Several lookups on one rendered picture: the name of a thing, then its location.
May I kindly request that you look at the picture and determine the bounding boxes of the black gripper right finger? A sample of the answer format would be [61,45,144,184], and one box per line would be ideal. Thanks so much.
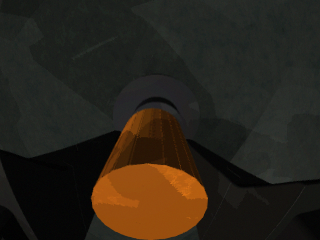
[185,140,320,240]

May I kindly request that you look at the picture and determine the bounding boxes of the orange knob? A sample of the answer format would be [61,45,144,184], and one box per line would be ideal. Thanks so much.
[91,108,208,240]

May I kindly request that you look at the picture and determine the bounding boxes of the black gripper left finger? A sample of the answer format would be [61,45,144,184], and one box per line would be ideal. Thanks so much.
[0,131,121,240]

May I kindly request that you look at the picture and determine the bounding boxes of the dark grey round pedestal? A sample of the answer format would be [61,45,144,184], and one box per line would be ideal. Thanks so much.
[112,75,200,140]

